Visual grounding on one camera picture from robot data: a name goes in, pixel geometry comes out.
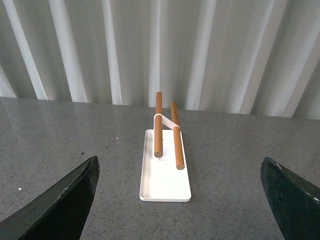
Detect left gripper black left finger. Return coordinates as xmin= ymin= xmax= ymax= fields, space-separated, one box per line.
xmin=0 ymin=156 xmax=100 ymax=240

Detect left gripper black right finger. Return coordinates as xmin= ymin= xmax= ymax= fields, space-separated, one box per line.
xmin=260 ymin=157 xmax=320 ymax=240

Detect white towel rack, wooden bars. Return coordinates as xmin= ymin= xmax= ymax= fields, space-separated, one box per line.
xmin=139 ymin=91 xmax=192 ymax=202

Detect white pleated curtain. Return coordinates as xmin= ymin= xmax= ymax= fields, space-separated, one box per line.
xmin=0 ymin=0 xmax=320 ymax=119

